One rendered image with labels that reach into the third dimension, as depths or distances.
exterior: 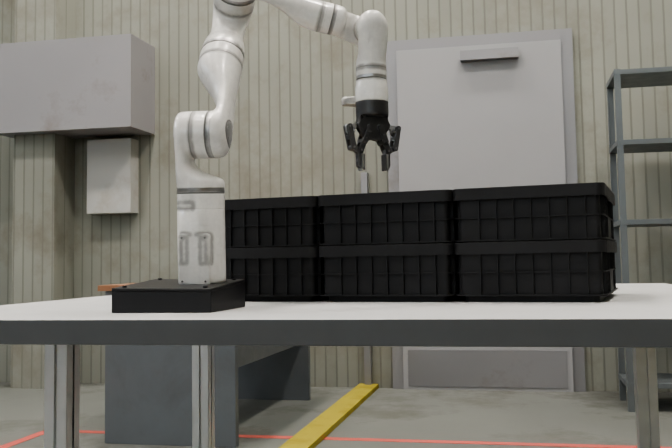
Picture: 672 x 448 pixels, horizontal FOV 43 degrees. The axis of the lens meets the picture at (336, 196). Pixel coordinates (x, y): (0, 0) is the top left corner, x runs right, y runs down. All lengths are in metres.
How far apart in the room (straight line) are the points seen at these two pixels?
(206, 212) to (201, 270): 0.11
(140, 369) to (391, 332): 2.70
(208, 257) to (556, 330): 0.68
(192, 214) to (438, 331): 0.57
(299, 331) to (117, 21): 4.93
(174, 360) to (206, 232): 2.24
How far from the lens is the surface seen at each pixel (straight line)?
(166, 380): 3.84
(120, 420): 3.96
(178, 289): 1.54
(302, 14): 1.92
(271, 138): 5.51
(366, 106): 1.89
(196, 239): 1.61
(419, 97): 5.31
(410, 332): 1.26
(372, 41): 1.92
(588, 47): 5.40
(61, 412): 2.13
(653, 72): 4.71
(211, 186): 1.61
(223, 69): 1.72
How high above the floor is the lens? 0.79
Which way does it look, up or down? 4 degrees up
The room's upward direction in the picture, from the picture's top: 1 degrees counter-clockwise
